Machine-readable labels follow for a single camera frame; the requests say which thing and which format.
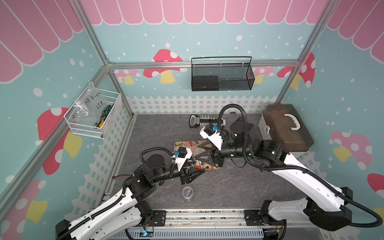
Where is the brown lidded white storage box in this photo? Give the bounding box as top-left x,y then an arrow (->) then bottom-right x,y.
258,104 -> 315,153

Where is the black box in mesh basket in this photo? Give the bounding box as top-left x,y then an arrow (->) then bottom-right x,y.
191,76 -> 219,92

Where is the clear jar with brown candies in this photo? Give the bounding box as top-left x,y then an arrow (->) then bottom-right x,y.
190,160 -> 208,170

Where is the black wire mesh basket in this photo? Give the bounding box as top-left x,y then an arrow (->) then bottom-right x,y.
191,56 -> 255,91

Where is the white wire wall basket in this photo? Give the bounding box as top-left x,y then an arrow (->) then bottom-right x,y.
64,83 -> 122,139

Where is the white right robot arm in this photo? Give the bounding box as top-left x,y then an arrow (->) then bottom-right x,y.
195,104 -> 383,231

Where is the clear plastic jar lid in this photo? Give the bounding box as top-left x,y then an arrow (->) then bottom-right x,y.
225,160 -> 235,169

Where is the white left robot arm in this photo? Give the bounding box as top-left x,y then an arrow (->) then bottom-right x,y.
56,147 -> 205,240

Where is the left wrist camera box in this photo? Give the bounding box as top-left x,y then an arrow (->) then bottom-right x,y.
174,147 -> 193,172

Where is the floral rectangular tray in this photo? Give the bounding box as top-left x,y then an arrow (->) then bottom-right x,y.
174,141 -> 219,170

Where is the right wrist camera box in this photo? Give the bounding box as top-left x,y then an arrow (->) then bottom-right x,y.
200,123 -> 224,151

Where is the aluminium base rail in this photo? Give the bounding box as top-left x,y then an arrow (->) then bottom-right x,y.
114,209 -> 306,240

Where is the clear jar lying near front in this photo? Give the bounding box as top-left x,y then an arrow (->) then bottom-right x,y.
182,186 -> 194,201

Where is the green tool in white basket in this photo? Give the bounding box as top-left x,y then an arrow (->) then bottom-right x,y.
94,105 -> 113,128

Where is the clear plastic zip bag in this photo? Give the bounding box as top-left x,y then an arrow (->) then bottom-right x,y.
72,83 -> 111,123

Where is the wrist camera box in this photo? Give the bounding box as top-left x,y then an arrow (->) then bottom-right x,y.
174,147 -> 193,172
200,123 -> 224,151

